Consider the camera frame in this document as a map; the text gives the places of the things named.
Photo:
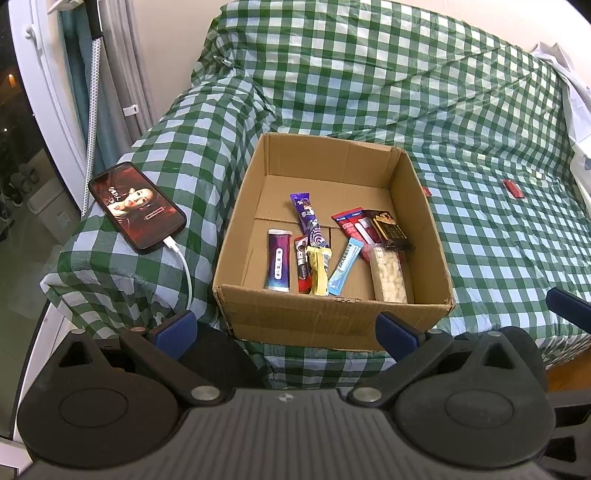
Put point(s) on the light blue stick packet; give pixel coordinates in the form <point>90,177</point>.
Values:
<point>344,267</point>

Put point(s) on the silver and purple snack packet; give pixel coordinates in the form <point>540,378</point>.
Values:
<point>278,261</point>

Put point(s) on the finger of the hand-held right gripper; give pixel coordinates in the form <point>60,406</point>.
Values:
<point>568,307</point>

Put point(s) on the clear puffed snack packet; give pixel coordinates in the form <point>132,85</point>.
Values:
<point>390,277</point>

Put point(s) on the black smartphone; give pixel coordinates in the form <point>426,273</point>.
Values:
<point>134,203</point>

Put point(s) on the small red snack packet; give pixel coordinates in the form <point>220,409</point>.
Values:
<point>514,189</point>

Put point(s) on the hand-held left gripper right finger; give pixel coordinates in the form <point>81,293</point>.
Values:
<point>392,328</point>

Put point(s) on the yellow snack packet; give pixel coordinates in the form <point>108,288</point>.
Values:
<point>318,277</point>

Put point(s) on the red snack bar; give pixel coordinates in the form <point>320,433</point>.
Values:
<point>302,270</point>

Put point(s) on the cardboard box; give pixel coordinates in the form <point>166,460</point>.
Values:
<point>323,323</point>

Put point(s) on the grey plastic bin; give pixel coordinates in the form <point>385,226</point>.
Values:
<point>51,207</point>

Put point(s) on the grey striped curtain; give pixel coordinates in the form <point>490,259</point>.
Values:
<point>124,60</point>

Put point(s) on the white cloth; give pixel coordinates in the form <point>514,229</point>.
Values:
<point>572,92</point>

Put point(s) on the white curtain clip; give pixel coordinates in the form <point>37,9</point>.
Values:
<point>130,110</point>

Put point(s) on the dark brown chocolate bar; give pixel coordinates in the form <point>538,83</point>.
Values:
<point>390,228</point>

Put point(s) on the green checked blanket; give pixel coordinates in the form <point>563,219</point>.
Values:
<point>369,69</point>

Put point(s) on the dark shoe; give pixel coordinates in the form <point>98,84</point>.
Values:
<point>14,196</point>

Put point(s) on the teal curtain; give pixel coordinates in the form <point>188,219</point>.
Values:
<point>76,69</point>

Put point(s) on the white door frame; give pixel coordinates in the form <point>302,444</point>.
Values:
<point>46,92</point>

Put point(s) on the large red snack packet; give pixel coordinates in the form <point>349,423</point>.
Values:
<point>353,224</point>

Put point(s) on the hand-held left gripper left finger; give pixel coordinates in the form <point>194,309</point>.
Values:
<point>178,332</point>

